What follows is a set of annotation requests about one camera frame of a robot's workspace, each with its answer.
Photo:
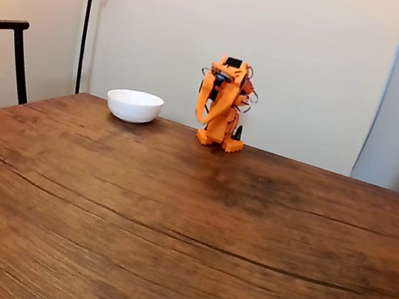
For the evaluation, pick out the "black chair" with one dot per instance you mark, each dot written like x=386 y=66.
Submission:
x=17 y=52

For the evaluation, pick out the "white bowl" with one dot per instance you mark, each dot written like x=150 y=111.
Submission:
x=134 y=107

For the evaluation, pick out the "black table clamp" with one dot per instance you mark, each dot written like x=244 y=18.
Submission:
x=239 y=133

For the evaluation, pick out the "black floor lamp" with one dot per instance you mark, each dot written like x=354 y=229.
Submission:
x=83 y=44

